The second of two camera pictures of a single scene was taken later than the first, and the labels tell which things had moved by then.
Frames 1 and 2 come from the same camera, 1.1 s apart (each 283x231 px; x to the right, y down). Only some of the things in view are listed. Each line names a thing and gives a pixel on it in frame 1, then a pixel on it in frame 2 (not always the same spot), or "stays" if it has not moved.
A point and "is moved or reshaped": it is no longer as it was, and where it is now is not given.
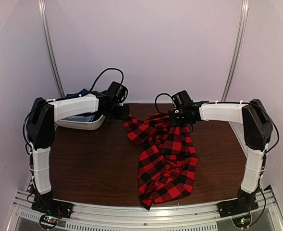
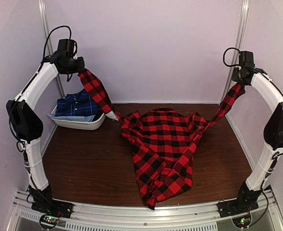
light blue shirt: x=87 y=118 stays
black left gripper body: x=116 y=113 to x=76 y=67
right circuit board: x=242 y=222 stays
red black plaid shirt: x=167 y=163 is moved or reshaped
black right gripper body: x=181 y=120 to x=237 y=77
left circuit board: x=48 y=221 stays
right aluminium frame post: x=244 y=17 stays
